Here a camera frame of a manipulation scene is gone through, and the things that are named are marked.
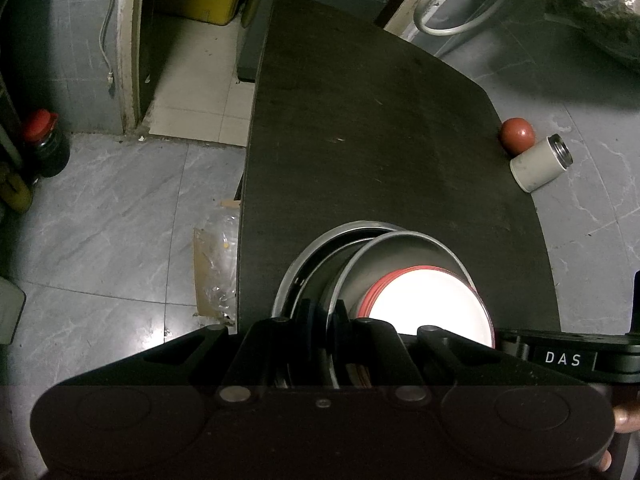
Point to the yellow bottle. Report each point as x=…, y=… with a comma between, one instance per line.
x=15, y=190

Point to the clear plastic bag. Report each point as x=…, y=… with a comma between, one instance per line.
x=590, y=0

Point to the white thermos cup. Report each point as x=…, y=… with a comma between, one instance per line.
x=537, y=167

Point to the deep steel bowl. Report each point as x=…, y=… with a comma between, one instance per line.
x=420, y=255

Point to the dark bottle with red cap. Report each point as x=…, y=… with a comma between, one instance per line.
x=45, y=145

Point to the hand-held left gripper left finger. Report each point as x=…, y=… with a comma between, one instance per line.
x=280, y=350

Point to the clear plastic wrap with cardboard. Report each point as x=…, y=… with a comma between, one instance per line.
x=217, y=265

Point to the red tomato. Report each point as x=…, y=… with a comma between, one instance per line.
x=517, y=135

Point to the metal pot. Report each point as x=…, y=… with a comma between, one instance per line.
x=320, y=250

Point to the person's right hand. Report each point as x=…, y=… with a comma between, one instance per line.
x=627, y=419

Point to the steel plate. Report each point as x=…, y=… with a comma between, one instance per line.
x=320, y=275

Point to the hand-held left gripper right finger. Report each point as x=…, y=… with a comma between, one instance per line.
x=370, y=350

